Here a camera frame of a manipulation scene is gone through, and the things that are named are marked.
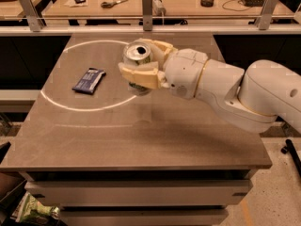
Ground left metal bracket post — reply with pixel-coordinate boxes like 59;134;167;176
18;0;44;32

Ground right metal bracket post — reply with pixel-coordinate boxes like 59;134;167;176
255;0;278;30

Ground black cable on desk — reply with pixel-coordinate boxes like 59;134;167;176
221;0;253;12

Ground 7up soda can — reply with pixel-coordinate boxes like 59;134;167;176
123;41;152;96

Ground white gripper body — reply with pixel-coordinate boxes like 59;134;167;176
164;49;208;99

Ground upper cabinet drawer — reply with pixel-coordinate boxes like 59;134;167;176
25;180;252;207

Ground black chair leg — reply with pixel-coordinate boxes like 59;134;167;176
280;139;301;177

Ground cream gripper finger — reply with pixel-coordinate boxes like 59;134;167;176
135;39;177;66
119;62;166;89

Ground dark blue snack wrapper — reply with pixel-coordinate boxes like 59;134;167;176
72;68;106;94

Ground lower cabinet drawer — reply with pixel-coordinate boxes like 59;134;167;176
60;209;228;226

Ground white power strip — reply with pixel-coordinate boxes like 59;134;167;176
152;0;166;16

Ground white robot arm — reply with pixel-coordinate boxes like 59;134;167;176
119;39;301;133

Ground scissors on back desk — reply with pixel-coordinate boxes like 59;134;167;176
101;0;128;8

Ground metal bracket post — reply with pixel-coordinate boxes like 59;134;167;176
255;0;278;30
142;0;152;31
18;0;44;32

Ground middle metal bracket post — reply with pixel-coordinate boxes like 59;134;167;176
142;0;152;31

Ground green chip bag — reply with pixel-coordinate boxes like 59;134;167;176
16;192;60;226

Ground cabinet drawer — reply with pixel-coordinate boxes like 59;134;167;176
25;180;252;207
60;209;228;226

